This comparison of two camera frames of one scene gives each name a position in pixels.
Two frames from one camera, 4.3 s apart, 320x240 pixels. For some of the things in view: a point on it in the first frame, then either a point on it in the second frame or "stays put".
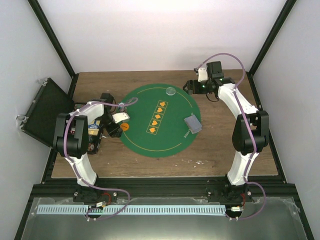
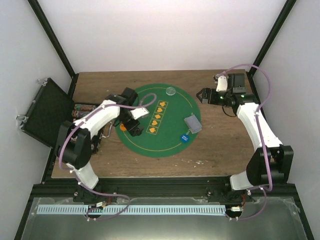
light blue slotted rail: x=82 y=210 stays put
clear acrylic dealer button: x=170 y=91 stays put
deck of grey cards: x=193 y=124 stays put
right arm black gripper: x=191 y=84 → x=204 y=100
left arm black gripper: x=112 y=131 → x=134 y=132
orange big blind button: x=124 y=126 stays put
